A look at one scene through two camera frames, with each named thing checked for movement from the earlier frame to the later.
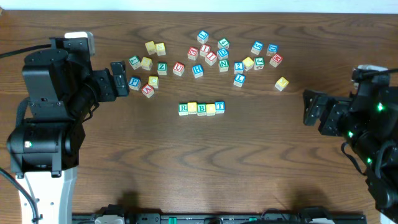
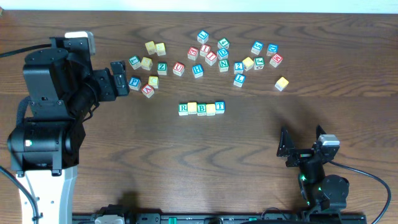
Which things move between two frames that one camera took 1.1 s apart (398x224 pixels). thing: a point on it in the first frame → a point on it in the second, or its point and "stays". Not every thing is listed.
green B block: (201, 109) stays
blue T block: (219, 107) stays
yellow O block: (192, 107) stays
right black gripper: (330, 102) → (301, 155)
